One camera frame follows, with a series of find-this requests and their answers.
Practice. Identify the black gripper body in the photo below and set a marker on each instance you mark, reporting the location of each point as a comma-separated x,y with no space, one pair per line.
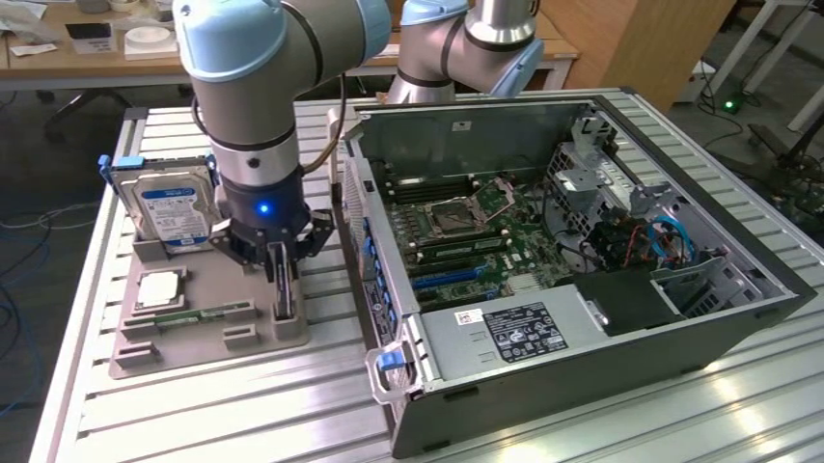
264,217

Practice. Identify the graphics card with metal bracket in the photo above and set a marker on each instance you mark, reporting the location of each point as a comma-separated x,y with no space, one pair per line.
284,299

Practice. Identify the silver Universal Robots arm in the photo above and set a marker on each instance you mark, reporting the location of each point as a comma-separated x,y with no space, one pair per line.
252,96

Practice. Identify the hard disk with blue label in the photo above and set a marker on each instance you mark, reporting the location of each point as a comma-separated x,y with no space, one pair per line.
174,212

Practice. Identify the silver CPU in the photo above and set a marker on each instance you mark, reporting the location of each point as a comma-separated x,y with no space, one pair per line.
160,289

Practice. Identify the green RAM stick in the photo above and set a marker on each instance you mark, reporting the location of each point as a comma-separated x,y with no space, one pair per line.
193,316

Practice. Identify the grey plastic parts rack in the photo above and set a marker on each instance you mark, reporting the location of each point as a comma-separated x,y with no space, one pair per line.
206,337

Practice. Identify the CPU socket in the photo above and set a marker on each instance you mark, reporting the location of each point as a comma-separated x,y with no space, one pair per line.
455,217

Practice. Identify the blue expansion slot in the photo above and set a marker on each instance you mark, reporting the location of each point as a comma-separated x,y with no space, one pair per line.
444,279

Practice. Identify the RAM stick with white label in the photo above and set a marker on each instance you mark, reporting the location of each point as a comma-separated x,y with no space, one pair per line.
464,248

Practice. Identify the metal socket cover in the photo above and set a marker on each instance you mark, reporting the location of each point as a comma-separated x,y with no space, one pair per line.
496,195

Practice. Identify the blue case latch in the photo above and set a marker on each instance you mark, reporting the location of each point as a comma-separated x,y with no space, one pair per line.
388,362

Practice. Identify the green motherboard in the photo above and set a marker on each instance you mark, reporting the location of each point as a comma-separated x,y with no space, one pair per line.
522,241

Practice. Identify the grey power supply unit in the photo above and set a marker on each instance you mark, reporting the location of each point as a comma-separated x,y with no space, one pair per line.
464,347

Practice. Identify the silver chipset heat sink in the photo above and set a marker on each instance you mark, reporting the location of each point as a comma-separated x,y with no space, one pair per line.
527,283

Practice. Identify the white box with round hollow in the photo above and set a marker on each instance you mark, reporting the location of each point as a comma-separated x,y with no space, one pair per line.
150,43

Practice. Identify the metal drive cage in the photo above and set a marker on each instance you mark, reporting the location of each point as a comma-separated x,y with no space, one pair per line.
580,183

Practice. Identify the wooden desk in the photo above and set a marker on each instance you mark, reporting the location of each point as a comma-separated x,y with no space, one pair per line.
65,67

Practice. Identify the white box with black top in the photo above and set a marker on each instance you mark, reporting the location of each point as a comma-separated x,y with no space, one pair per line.
94,38

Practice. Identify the white paper card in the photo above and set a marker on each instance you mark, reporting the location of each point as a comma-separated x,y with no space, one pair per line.
33,49

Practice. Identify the open black PC case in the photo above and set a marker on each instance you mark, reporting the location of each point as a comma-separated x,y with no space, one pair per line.
580,386

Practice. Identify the metal disk bay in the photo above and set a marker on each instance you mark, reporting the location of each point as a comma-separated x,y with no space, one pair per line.
708,270

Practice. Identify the wooden cabinet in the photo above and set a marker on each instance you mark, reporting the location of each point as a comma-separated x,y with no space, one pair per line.
644,48

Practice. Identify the device with green light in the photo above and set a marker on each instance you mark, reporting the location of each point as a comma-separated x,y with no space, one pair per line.
730,104

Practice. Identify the black floor stand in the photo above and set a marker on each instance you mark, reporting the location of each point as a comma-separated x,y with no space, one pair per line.
766,137

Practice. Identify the white table frame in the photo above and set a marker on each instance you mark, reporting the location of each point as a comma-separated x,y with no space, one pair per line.
742,48

